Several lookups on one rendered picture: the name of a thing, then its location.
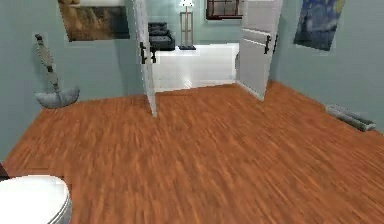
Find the white room door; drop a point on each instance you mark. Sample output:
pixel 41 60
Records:
pixel 258 50
pixel 145 56

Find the dark grey armchair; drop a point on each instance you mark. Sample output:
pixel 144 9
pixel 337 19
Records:
pixel 161 37

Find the wooden floor lamp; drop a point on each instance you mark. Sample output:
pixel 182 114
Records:
pixel 187 26

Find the dark framed window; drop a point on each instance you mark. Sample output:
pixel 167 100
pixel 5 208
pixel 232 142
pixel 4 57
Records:
pixel 224 9

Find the grey floor mop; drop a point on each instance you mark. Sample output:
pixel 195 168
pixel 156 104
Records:
pixel 53 90

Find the grey rolled floor cloth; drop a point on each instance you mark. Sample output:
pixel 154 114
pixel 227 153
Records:
pixel 350 117

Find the white round toilet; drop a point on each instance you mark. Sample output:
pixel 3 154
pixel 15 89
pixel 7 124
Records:
pixel 30 200

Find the brown framed wall picture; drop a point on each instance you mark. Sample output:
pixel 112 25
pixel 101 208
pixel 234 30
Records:
pixel 95 21

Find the blue starry wall picture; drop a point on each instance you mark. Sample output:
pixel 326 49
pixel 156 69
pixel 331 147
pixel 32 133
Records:
pixel 318 23

